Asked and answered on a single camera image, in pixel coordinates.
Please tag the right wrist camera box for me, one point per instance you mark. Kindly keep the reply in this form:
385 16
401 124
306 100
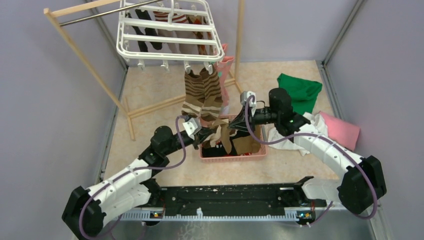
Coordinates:
249 101

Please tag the orange brown argyle sock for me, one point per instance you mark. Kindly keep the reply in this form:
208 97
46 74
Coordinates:
200 35

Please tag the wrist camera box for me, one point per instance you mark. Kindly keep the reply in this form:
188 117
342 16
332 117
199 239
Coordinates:
249 101
192 126

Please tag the pink plastic basket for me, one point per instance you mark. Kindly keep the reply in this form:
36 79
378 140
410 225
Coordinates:
256 156

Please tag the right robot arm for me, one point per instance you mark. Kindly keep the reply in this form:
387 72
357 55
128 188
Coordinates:
361 180

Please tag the brown striped sock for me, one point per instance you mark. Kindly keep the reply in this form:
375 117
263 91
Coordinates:
212 95
194 95

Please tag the plain tan brown sock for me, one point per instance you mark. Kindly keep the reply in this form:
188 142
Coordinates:
221 133

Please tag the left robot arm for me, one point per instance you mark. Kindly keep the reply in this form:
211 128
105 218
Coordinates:
89 210

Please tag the white plastic clip hanger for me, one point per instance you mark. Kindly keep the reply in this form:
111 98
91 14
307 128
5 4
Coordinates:
160 31

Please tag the pink cloth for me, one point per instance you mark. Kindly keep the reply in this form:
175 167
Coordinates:
344 133

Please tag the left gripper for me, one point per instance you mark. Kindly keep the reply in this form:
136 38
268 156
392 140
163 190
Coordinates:
203 134

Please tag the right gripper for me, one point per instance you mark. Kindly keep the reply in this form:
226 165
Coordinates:
239 122

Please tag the green shirt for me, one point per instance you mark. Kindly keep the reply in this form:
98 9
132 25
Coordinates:
303 92

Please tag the wooden clothes rack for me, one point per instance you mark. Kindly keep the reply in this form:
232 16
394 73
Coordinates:
92 7

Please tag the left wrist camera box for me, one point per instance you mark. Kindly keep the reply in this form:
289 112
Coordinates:
192 126

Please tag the pink sock with teal spots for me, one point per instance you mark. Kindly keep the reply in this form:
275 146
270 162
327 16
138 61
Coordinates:
224 49

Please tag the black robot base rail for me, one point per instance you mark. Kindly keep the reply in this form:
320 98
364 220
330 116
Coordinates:
274 202

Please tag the pile of socks in basket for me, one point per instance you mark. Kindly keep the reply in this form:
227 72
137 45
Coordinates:
243 144

